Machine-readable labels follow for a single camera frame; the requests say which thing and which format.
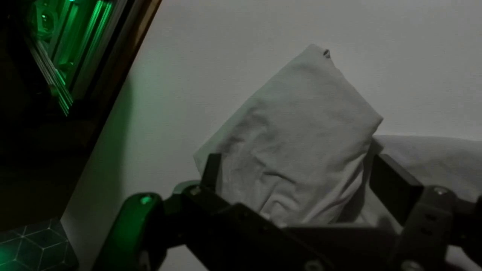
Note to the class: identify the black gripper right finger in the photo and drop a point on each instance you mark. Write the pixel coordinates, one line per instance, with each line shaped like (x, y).
(394, 187)

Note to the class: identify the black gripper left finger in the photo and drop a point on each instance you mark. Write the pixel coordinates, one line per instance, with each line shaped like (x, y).
(210, 172)

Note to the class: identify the white cloth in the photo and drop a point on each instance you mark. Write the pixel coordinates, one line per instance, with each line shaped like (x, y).
(299, 151)

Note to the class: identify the aluminium frame rail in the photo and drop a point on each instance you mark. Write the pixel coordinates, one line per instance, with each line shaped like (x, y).
(69, 38)

